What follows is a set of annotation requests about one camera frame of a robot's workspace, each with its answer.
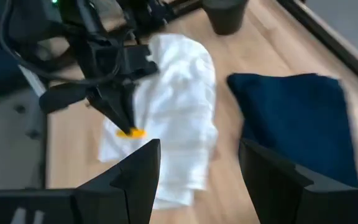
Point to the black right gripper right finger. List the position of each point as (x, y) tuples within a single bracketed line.
[(291, 202)]

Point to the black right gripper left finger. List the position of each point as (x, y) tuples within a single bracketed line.
[(104, 202)]

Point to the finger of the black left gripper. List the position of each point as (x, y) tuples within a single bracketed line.
[(104, 101), (129, 105)]

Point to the leafy green potted plant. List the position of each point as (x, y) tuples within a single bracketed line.
[(225, 15)]

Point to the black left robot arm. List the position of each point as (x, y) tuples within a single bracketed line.
[(42, 18)]

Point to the white plaid dish towel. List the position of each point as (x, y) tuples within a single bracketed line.
[(179, 109)]

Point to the navy blue cloth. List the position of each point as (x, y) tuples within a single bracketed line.
[(297, 118)]

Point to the black aluminium table frame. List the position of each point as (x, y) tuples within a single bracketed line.
[(337, 40)]

